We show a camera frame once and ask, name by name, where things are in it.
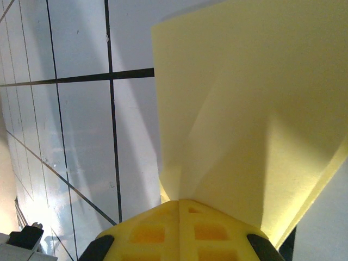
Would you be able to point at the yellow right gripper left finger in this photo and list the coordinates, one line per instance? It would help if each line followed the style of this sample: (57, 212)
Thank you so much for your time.
(146, 244)

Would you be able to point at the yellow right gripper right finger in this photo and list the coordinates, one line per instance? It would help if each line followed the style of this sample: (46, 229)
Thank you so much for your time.
(214, 244)

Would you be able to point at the yellow paper sheet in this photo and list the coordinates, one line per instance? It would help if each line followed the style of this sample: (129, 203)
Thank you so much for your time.
(244, 95)

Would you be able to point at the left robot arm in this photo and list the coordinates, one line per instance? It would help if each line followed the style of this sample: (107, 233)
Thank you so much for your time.
(25, 236)

